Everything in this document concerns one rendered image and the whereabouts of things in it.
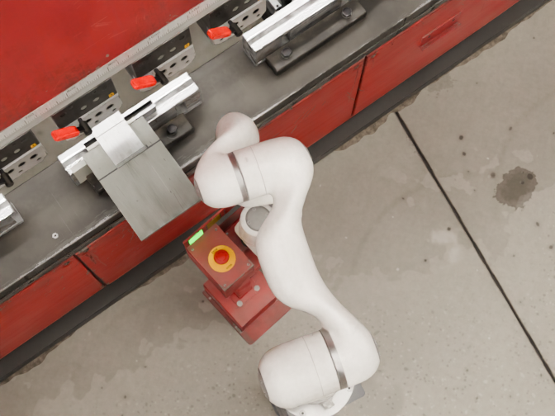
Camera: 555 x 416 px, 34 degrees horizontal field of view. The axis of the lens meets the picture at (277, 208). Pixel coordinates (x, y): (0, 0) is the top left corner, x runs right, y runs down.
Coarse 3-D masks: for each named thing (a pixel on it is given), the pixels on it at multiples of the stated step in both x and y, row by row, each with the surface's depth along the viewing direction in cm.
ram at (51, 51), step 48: (0, 0) 144; (48, 0) 153; (96, 0) 162; (144, 0) 173; (192, 0) 185; (0, 48) 156; (48, 48) 166; (96, 48) 177; (0, 96) 169; (48, 96) 181; (0, 144) 185
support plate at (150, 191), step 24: (144, 120) 225; (144, 144) 223; (96, 168) 221; (120, 168) 221; (144, 168) 221; (168, 168) 222; (120, 192) 220; (144, 192) 220; (168, 192) 220; (192, 192) 220; (144, 216) 218; (168, 216) 218
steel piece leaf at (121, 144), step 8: (112, 128) 224; (120, 128) 224; (128, 128) 224; (104, 136) 223; (112, 136) 223; (120, 136) 223; (128, 136) 223; (136, 136) 223; (104, 144) 223; (112, 144) 223; (120, 144) 223; (128, 144) 223; (136, 144) 223; (112, 152) 222; (120, 152) 222; (128, 152) 222; (136, 152) 220; (112, 160) 222; (120, 160) 222; (128, 160) 222
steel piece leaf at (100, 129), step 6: (114, 114) 225; (120, 114) 225; (108, 120) 224; (114, 120) 224; (120, 120) 224; (96, 126) 224; (102, 126) 224; (108, 126) 224; (96, 132) 224; (102, 132) 224; (96, 138) 223
